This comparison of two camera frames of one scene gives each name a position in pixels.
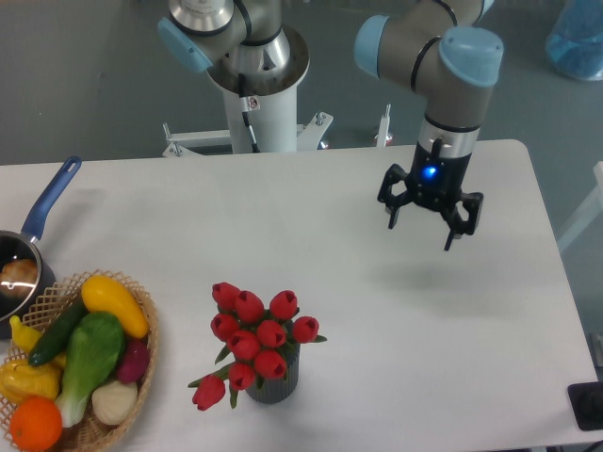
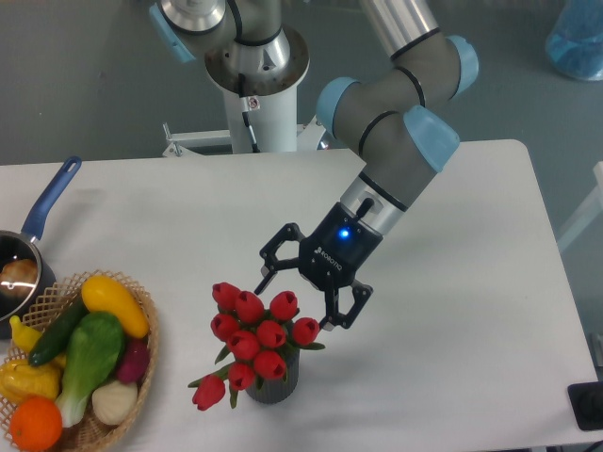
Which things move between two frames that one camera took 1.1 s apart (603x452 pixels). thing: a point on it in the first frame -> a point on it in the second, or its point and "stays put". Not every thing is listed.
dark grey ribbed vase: [274, 390] stays put
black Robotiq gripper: [435, 179] -> [329, 257]
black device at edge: [586, 399] stays put
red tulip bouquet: [258, 341] stays put
